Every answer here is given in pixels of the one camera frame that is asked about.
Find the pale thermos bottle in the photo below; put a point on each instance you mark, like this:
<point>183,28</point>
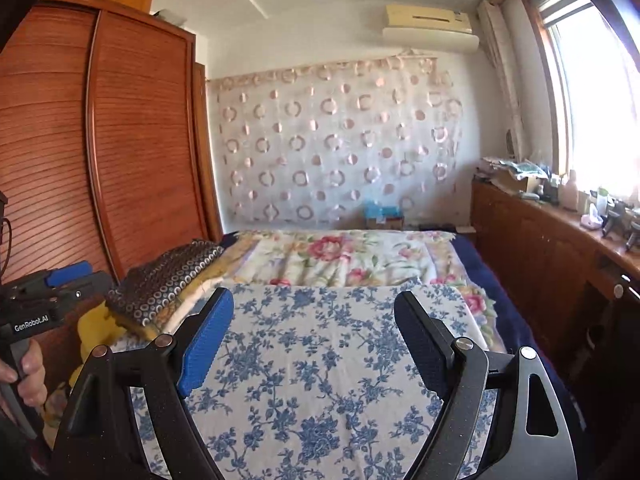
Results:
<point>571,192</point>

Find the open box with papers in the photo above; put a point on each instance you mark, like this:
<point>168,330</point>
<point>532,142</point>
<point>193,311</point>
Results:
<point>515,175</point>

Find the cardboard box with blue cloth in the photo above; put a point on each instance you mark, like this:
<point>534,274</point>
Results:
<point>382,220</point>

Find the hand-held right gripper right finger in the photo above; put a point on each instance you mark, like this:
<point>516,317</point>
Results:
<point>425,350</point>

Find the wooden louvered wardrobe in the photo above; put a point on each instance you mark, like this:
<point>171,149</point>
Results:
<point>140,160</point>

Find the pink floral quilt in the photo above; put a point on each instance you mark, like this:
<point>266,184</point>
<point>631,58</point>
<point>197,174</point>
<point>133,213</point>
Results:
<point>340,255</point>

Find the navy patterned pajama top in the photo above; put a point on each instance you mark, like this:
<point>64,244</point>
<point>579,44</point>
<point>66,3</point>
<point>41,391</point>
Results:
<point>165,280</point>

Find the ochre patterned cloth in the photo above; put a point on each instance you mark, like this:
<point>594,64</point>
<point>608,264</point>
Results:
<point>215,275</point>

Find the person's left hand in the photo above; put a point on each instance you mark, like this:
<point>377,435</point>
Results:
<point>30,365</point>

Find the yellow plush toy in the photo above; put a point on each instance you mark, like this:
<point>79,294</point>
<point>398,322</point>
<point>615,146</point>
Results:
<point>95,330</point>

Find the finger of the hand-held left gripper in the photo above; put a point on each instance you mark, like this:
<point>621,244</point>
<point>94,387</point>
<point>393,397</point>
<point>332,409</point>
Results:
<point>90,287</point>
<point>70,275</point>

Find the beige air conditioner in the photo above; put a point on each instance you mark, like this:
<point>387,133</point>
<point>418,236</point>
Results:
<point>425,20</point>

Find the small white bottle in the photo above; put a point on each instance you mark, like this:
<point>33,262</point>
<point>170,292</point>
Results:
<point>595,210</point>

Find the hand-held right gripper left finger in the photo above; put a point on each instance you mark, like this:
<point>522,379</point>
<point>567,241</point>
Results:
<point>210,340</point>

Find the white window curtain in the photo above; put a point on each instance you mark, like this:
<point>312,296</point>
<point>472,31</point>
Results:
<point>500,70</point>

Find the wooden sideboard cabinet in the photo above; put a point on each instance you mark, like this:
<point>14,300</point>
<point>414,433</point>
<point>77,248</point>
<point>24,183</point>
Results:
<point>530,250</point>

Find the black mini tripod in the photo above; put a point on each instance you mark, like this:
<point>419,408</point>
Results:
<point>614,222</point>
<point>632,237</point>

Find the wooden-framed window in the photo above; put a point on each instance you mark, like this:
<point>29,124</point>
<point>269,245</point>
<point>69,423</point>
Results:
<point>600,110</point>

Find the circle-patterned sheer curtain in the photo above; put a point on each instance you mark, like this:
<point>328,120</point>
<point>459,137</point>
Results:
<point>325,150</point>

